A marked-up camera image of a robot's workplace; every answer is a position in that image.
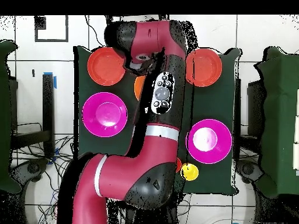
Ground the orange large bowl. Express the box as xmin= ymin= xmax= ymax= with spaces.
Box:
xmin=134 ymin=75 xmax=147 ymax=102

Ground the red shallow bowl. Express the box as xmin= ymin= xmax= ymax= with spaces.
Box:
xmin=185 ymin=48 xmax=223 ymax=88
xmin=86 ymin=46 xmax=127 ymax=87

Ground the pink large bowl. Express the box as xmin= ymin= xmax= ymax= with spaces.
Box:
xmin=186 ymin=118 xmax=233 ymax=165
xmin=81 ymin=92 xmax=128 ymax=138

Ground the dark green tablecloth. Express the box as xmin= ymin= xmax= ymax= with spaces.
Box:
xmin=73 ymin=45 xmax=242 ymax=197

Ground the yellow plastic cup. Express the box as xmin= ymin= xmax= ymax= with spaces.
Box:
xmin=181 ymin=162 xmax=200 ymax=182

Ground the blue tape strip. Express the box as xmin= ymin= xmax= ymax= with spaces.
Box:
xmin=43 ymin=71 xmax=57 ymax=89

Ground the black box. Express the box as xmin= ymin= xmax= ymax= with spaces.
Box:
xmin=246 ymin=79 xmax=266 ymax=137

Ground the green cloth covered table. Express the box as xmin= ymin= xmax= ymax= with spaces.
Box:
xmin=253 ymin=45 xmax=299 ymax=199
xmin=0 ymin=39 xmax=23 ymax=194

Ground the tangle of black cables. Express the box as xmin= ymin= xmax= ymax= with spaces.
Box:
xmin=11 ymin=122 xmax=75 ymax=224

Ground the black frame stand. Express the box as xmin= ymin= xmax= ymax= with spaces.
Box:
xmin=10 ymin=73 xmax=55 ymax=159

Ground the black pedestal foot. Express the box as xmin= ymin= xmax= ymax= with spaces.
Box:
xmin=235 ymin=159 xmax=265 ymax=185
xmin=10 ymin=157 xmax=50 ymax=183

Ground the black cable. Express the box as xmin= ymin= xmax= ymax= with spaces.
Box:
xmin=84 ymin=15 xmax=106 ymax=47

